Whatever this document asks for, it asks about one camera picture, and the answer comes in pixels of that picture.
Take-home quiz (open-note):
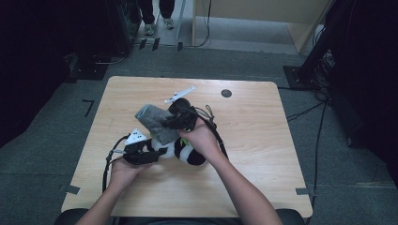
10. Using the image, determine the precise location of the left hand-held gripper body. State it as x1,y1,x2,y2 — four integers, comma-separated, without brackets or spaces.
122,127,161,166

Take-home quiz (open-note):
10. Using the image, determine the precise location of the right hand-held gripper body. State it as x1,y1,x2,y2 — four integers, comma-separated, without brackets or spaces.
164,86,202,131

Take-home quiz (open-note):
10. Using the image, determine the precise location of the grey towel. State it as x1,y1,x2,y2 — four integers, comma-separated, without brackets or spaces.
134,103,183,146

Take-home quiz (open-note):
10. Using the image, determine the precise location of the panda plush toy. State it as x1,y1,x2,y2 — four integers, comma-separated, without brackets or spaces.
150,136,208,167

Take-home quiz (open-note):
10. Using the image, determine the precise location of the person's left hand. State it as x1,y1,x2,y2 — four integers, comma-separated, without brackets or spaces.
108,155,152,189

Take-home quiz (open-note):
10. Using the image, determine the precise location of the person's right hand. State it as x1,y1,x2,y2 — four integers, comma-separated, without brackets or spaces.
177,117,227,165

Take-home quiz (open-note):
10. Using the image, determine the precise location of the black equipment rack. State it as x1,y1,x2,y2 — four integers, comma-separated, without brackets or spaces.
104,0,143,54

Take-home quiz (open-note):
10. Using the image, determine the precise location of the light wooden cabinet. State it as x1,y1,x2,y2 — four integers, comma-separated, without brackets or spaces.
191,0,333,54

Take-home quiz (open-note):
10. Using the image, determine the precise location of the black metal stand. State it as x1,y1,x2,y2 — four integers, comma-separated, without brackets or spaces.
283,0,346,92

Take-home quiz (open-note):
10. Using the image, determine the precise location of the left hand-held gripper cable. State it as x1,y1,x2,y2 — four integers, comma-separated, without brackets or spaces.
100,133,131,194

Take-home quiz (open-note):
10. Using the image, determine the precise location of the hand-held gripper cable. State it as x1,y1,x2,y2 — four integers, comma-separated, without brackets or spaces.
100,133,131,194
187,104,230,161

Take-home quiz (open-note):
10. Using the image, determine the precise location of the right hand-held gripper cable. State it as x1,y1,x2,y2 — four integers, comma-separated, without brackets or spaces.
187,104,230,161

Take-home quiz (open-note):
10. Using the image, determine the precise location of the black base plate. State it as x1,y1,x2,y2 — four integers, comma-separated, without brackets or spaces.
66,52,109,82

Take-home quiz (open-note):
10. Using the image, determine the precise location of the black hanging cable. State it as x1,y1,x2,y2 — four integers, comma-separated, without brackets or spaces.
187,0,213,49

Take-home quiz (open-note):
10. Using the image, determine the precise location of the black floor cable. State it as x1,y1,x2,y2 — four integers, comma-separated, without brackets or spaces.
285,100,327,123
312,102,329,203

